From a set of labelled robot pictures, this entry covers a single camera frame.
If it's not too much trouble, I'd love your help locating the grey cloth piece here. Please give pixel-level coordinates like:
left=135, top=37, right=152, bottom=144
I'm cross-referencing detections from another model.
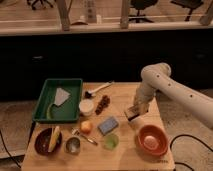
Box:
left=54, top=88, right=70, bottom=106

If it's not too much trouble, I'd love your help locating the black office chair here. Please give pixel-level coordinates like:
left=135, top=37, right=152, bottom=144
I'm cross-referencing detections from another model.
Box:
left=129, top=0, right=158, bottom=23
left=26, top=0, right=54, bottom=10

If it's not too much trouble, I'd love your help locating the metal spoon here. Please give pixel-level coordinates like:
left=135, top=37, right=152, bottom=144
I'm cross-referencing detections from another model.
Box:
left=72, top=129, right=98, bottom=146

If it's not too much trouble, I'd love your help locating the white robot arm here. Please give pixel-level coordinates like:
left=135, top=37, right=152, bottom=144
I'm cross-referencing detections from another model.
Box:
left=133, top=63, right=213, bottom=130

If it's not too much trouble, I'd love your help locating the white round container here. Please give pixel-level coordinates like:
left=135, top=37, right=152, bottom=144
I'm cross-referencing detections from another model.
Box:
left=79, top=99, right=94, bottom=116

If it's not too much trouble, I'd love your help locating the red plastic bowl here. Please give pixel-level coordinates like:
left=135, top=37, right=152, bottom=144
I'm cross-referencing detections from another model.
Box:
left=137, top=125, right=168, bottom=157

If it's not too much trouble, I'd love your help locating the black office chair left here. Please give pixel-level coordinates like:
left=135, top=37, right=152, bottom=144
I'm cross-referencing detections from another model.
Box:
left=26, top=0, right=54, bottom=10

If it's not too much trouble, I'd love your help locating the green plastic tray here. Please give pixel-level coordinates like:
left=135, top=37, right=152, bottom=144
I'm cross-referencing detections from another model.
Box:
left=33, top=78, right=83, bottom=124

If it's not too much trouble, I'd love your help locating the black cable left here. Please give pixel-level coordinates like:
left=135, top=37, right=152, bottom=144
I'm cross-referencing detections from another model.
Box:
left=0, top=129, right=22, bottom=169

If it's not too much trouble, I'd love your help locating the black floor cable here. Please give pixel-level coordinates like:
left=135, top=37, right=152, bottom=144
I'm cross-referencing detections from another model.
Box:
left=169, top=133, right=213, bottom=171

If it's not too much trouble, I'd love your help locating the green banana in tray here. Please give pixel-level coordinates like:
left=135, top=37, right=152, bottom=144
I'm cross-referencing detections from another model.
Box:
left=46, top=103, right=54, bottom=119

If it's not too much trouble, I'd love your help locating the dark brown bowl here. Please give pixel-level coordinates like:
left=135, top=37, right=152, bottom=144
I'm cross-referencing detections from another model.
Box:
left=34, top=128, right=62, bottom=156

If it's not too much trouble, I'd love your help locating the egg in red bowl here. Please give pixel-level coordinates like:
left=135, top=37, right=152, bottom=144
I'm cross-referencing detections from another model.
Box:
left=144, top=136, right=159, bottom=150

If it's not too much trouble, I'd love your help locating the green plastic cup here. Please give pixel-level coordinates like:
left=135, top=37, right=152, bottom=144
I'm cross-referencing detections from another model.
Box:
left=103, top=133, right=119, bottom=150

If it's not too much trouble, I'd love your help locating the small metal cup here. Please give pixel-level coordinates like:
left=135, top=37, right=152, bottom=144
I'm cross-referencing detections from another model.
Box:
left=65, top=137, right=80, bottom=154

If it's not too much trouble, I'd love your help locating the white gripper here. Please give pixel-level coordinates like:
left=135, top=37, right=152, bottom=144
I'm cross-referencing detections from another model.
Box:
left=133, top=82, right=156, bottom=115

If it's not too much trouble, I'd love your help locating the orange fruit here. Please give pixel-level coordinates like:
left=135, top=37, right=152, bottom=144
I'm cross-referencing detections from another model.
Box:
left=80, top=121, right=93, bottom=134

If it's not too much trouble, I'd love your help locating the blue sponge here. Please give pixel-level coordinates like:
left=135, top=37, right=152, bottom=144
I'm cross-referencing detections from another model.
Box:
left=98, top=117, right=119, bottom=135

